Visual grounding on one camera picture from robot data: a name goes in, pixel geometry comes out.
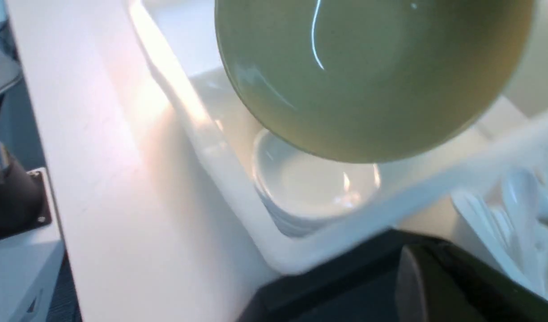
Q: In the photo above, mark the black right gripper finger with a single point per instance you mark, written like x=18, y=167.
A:
x=439, y=282

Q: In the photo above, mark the yellow noodle bowl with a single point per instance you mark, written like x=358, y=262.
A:
x=370, y=81

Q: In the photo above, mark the black serving tray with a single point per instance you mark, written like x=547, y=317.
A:
x=359, y=286

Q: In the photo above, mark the pile of white spoons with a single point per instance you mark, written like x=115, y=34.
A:
x=506, y=205

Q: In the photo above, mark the stack of white dishes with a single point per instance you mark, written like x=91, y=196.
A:
x=304, y=193

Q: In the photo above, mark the large white plastic tub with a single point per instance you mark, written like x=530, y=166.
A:
x=178, y=43

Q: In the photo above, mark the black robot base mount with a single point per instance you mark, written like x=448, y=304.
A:
x=25, y=199

